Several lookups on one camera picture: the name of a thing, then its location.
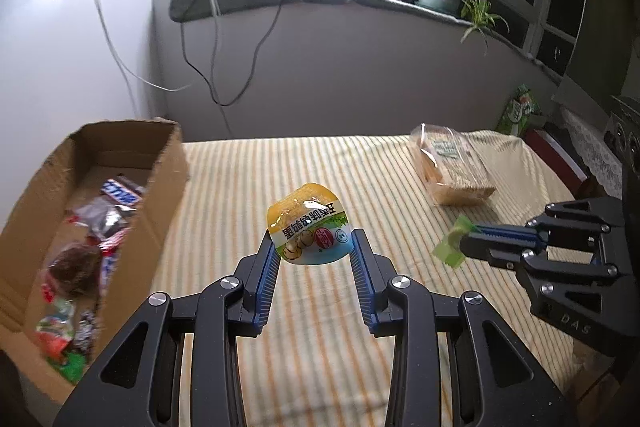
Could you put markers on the bagged sliced bread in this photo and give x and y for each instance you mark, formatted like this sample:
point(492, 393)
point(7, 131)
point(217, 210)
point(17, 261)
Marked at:
point(455, 172)

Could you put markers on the green snack bag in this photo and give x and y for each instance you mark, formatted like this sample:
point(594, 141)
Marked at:
point(520, 109)

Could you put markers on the striped tablecloth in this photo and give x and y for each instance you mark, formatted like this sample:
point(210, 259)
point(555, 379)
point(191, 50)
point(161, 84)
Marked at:
point(350, 167)

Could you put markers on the brown candy bar blue print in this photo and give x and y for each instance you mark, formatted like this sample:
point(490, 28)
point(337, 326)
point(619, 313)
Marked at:
point(120, 193)

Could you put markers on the white lace cloth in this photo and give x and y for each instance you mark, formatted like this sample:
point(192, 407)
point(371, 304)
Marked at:
point(595, 147)

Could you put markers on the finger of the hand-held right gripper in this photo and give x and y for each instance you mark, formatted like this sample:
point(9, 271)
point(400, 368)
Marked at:
point(500, 252)
point(505, 232)

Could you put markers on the dark flat panel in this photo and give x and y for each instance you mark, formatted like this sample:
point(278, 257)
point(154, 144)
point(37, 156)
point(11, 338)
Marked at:
point(595, 77)

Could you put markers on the red book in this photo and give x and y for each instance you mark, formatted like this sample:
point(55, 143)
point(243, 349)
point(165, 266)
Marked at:
point(550, 152)

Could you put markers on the dark shiny wrapper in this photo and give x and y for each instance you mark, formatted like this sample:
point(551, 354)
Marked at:
point(85, 332)

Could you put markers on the red white candy bar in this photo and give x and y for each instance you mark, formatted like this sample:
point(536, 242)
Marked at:
point(112, 254)

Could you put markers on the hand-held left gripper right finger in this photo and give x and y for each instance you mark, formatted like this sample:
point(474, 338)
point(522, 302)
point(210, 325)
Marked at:
point(361, 287)

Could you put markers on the cardboard box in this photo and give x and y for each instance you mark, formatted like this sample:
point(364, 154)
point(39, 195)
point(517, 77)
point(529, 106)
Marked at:
point(145, 267)

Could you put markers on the small light green candy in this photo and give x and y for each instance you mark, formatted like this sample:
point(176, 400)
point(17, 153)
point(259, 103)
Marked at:
point(450, 249)

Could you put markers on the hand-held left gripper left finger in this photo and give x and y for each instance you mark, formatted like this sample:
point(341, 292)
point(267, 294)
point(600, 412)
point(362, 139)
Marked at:
point(265, 287)

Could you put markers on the yellow snack packet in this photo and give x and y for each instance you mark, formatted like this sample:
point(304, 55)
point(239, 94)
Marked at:
point(310, 227)

